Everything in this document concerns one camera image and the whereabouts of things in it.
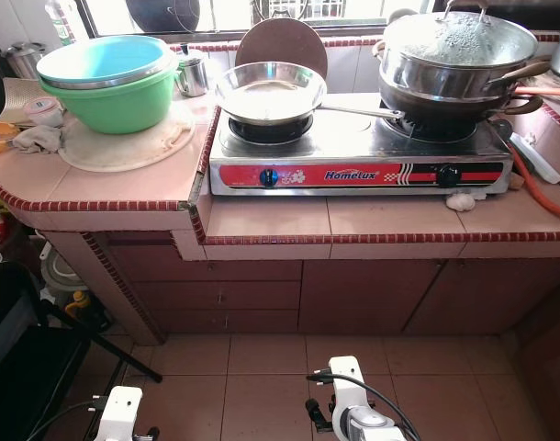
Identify brown counter cabinet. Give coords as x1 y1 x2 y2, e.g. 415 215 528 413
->
115 234 560 336

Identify garlic bulb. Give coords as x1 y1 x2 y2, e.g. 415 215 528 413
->
447 189 483 213

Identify black chair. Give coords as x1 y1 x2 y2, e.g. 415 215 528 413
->
0 262 163 441

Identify silver red gas stove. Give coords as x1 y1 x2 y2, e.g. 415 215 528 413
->
208 103 515 197

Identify white rice cooker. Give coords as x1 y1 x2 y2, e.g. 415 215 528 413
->
39 241 93 318

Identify black wok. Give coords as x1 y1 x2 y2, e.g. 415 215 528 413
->
377 62 554 141

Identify steel frying pan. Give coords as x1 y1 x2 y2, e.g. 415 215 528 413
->
214 61 407 127

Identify white round cutting board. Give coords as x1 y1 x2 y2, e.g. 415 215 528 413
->
58 99 196 174

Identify white power strip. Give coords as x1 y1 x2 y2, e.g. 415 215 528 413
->
508 131 560 184

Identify steel mug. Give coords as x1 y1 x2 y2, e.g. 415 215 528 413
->
174 46 209 98

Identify green plastic basin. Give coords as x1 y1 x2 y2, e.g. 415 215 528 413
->
39 62 180 136

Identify steel steamer pot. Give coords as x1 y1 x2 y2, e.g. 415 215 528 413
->
372 35 524 102

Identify orange tongs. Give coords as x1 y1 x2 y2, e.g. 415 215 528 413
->
0 121 22 157

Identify round brown board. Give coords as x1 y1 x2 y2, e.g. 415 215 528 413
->
234 17 329 79

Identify grey cloth rag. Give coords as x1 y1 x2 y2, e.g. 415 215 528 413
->
12 125 68 153

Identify glass pot lid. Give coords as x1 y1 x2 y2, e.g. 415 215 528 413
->
381 6 540 67

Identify small white lidded container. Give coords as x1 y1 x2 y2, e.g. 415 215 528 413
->
23 96 66 126

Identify blue plastic basin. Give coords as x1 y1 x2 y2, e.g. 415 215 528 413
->
36 35 176 91

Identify clear plastic bottle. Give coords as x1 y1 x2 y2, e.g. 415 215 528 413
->
44 0 84 47

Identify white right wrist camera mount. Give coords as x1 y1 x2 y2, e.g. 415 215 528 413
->
328 358 373 440

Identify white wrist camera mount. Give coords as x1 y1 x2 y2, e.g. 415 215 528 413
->
94 386 143 441
328 358 373 440

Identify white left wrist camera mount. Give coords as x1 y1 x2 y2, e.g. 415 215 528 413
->
94 386 143 441

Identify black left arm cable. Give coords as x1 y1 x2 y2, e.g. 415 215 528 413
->
32 397 106 441

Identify orange gas hose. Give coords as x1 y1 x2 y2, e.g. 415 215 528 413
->
505 138 560 219

